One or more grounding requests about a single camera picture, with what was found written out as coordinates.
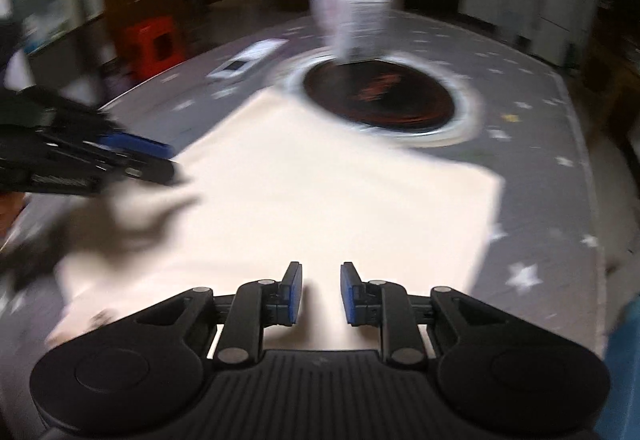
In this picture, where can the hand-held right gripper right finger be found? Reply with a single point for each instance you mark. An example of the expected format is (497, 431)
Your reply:
(349, 295)

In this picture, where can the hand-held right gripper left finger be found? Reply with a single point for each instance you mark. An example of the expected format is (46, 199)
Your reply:
(292, 295)

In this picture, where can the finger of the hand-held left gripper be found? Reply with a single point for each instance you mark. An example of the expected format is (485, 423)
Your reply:
(155, 173)
(140, 148)

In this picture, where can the cream cloth garment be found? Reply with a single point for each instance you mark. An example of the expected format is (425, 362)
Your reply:
(310, 200)

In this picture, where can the red plastic stool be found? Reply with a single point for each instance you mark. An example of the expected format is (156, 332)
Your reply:
(152, 45)

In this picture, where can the white handheld device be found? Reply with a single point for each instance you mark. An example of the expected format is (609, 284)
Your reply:
(247, 58)

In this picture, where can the black round cooktop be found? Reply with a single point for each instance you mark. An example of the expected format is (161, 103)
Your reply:
(380, 95)

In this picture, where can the grey star print tablecloth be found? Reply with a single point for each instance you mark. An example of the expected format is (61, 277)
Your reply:
(540, 160)

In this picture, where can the clear plastic tissue packet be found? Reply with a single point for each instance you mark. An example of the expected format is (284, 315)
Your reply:
(352, 23)

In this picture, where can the blue chair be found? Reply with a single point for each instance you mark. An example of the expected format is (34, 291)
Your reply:
(625, 370)

